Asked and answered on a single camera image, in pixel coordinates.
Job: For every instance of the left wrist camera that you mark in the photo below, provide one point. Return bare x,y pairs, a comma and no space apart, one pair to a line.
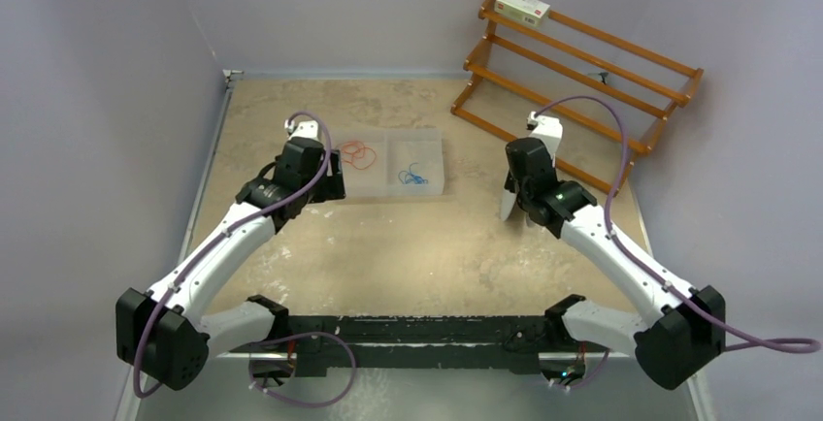
312,129

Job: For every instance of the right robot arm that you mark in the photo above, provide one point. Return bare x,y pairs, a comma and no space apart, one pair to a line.
675,328

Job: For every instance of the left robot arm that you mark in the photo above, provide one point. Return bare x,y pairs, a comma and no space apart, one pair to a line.
165,332

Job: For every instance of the white filament spool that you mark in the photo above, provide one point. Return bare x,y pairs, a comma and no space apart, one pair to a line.
508,198

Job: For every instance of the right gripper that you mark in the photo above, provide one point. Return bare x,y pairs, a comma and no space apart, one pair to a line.
510,182

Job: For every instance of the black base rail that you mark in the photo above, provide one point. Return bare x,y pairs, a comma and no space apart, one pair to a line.
520,344

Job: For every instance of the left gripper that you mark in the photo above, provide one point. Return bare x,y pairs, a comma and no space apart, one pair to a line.
330,187

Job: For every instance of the white cardboard box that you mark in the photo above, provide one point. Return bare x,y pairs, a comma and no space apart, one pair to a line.
527,12

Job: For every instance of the wooden shoe rack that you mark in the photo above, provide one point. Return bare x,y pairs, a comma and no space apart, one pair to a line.
476,64

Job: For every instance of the translucent plastic divided tray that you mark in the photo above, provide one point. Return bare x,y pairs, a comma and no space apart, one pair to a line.
391,162

